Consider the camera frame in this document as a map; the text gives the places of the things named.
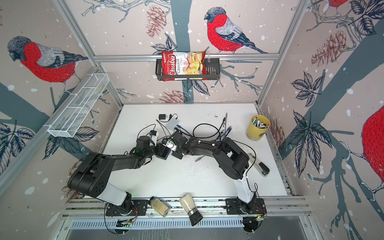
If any blue ethernet cable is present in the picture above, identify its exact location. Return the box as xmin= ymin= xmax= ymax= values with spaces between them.
xmin=175 ymin=124 xmax=233 ymax=142

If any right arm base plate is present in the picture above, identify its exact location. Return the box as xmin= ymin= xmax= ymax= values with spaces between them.
xmin=225 ymin=198 xmax=267 ymax=216

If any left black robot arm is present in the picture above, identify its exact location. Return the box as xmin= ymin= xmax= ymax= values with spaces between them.
xmin=67 ymin=136 xmax=170 ymax=212

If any black looped ethernet cable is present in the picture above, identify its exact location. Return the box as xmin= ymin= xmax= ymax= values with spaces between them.
xmin=175 ymin=122 xmax=224 ymax=140

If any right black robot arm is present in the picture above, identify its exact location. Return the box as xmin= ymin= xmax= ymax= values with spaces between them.
xmin=162 ymin=131 xmax=254 ymax=204

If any black network switch box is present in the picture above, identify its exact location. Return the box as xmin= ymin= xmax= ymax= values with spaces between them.
xmin=156 ymin=148 xmax=172 ymax=160

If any white wire mesh shelf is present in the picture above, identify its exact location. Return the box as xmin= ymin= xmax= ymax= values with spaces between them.
xmin=48 ymin=73 xmax=110 ymax=138

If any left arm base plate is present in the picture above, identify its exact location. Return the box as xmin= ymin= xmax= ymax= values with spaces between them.
xmin=106 ymin=199 xmax=149 ymax=217

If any red cassava chips bag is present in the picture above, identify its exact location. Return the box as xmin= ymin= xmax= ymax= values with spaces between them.
xmin=162 ymin=51 xmax=207 ymax=82

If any black wall basket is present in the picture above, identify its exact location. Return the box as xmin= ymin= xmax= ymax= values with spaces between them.
xmin=155 ymin=58 xmax=221 ymax=82

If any glass spice jar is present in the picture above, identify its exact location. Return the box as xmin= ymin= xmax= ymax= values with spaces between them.
xmin=149 ymin=197 xmax=170 ymax=218

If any grey ethernet cable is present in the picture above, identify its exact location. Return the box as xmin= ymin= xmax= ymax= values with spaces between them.
xmin=194 ymin=112 xmax=229 ymax=163

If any yellow cup with pens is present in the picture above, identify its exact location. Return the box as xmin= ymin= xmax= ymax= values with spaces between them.
xmin=247 ymin=115 xmax=271 ymax=141

